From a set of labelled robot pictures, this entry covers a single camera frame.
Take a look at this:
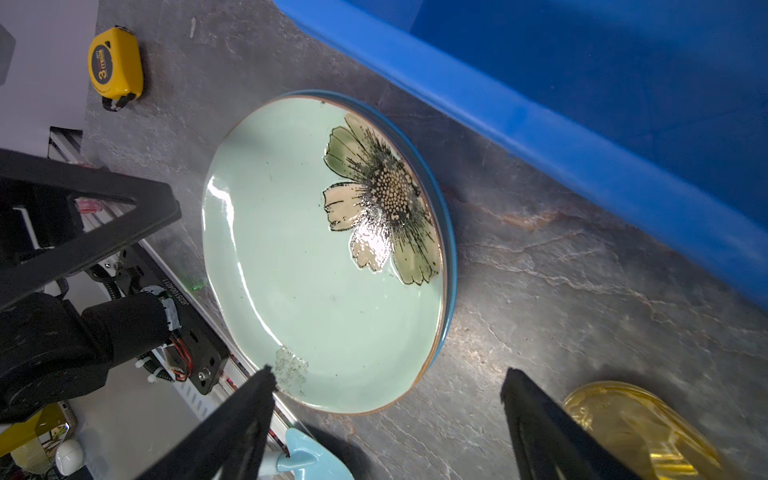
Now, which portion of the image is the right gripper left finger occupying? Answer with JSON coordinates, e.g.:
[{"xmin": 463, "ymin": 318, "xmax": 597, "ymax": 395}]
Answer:
[{"xmin": 139, "ymin": 366, "xmax": 276, "ymax": 480}]

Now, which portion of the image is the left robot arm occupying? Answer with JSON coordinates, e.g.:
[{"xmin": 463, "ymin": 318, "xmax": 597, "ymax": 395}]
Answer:
[{"xmin": 1, "ymin": 150, "xmax": 181, "ymax": 424}]

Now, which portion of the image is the blue plastic bin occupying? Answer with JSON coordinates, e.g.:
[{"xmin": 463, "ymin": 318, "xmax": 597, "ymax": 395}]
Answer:
[{"xmin": 279, "ymin": 1, "xmax": 767, "ymax": 305}]

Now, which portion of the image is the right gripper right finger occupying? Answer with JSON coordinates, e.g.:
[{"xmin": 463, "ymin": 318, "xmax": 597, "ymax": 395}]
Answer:
[{"xmin": 501, "ymin": 368, "xmax": 638, "ymax": 480}]

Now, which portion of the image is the light blue toy shovel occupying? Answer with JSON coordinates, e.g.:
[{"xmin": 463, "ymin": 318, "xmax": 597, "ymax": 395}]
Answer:
[{"xmin": 257, "ymin": 428, "xmax": 354, "ymax": 480}]

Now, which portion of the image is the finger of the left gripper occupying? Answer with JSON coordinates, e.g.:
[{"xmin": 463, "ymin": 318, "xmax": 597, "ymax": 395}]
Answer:
[{"xmin": 1, "ymin": 150, "xmax": 181, "ymax": 308}]

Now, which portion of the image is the white watermelon plate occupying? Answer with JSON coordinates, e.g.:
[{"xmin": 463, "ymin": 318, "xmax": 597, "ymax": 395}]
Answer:
[{"xmin": 279, "ymin": 90, "xmax": 458, "ymax": 367}]

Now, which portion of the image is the green flower plate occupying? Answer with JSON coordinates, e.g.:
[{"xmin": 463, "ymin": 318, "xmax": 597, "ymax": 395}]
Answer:
[{"xmin": 202, "ymin": 96, "xmax": 443, "ymax": 415}]

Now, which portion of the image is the yellow glass cup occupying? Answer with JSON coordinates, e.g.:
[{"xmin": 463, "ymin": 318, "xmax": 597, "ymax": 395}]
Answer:
[{"xmin": 563, "ymin": 381, "xmax": 739, "ymax": 479}]

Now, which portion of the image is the yellow tape measure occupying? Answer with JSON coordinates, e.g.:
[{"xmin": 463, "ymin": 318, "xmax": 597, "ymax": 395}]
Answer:
[{"xmin": 87, "ymin": 25, "xmax": 144, "ymax": 112}]

